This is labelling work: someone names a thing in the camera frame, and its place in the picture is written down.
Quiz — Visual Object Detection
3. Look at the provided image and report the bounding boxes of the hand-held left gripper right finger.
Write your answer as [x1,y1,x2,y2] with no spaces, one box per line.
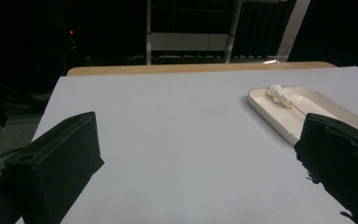
[294,113,358,224]

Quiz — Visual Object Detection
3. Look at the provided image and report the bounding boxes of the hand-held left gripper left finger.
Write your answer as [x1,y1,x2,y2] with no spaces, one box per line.
[0,111,105,224]

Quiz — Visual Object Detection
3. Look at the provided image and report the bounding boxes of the thin wooden stick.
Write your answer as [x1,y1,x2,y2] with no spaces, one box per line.
[292,104,309,119]

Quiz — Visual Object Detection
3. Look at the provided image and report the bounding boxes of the white rectangular tray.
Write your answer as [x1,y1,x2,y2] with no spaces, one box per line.
[247,86,358,147]

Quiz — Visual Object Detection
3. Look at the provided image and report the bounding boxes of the white paper piece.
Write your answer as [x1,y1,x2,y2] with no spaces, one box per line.
[275,93,294,109]
[266,84,283,99]

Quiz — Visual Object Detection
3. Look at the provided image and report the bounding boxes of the light grey table mat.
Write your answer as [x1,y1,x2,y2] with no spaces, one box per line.
[15,65,358,224]

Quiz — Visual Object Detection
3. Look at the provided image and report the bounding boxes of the white metal beam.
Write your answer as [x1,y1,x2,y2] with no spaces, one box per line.
[275,0,311,62]

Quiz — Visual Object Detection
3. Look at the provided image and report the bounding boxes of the dark equipment with red light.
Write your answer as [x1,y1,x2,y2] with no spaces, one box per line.
[64,27,78,50]

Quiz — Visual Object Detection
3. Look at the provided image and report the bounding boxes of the black floor cable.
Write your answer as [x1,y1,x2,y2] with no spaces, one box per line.
[0,146,26,173]

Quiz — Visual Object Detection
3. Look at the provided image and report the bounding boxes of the white metal stand frame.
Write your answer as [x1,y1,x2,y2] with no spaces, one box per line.
[145,0,243,65]

